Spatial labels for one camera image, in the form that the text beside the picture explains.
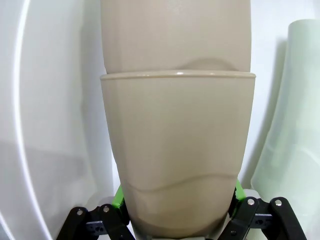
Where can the green plastic cup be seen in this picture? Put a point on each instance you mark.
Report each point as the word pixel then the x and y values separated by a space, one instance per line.
pixel 295 112

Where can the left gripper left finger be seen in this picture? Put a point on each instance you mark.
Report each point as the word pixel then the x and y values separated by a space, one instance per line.
pixel 110 220

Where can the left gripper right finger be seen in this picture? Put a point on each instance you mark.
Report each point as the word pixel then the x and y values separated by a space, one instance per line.
pixel 250 217

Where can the brown plastic cup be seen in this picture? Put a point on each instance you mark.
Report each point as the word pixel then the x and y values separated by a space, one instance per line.
pixel 177 137
pixel 175 32

